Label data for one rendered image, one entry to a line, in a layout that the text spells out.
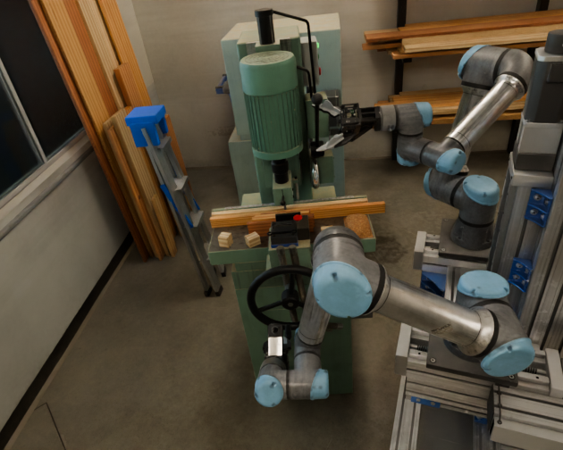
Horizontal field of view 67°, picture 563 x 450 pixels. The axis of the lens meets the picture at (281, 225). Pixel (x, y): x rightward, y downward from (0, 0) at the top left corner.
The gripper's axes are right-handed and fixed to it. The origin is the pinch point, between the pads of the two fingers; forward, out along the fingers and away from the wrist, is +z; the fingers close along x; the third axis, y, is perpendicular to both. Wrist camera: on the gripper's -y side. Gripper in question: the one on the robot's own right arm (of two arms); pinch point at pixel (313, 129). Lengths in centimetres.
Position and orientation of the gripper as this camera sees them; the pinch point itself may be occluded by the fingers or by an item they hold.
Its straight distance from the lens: 136.9
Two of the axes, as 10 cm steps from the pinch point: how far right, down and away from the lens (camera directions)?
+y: -0.8, -1.9, -9.8
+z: -9.9, 0.9, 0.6
